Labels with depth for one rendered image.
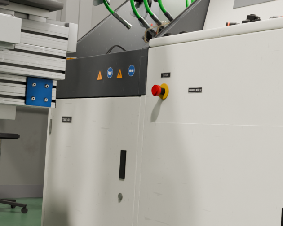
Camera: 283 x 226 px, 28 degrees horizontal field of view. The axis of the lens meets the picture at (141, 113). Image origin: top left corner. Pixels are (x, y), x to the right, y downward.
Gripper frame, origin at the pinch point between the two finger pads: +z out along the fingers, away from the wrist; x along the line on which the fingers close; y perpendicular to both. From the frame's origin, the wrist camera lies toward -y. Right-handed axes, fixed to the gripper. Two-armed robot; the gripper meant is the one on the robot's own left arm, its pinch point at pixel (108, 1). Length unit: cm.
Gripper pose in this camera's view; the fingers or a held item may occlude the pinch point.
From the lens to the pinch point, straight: 241.1
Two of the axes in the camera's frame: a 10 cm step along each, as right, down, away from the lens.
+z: 6.5, 7.4, -1.8
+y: -7.6, 6.2, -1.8
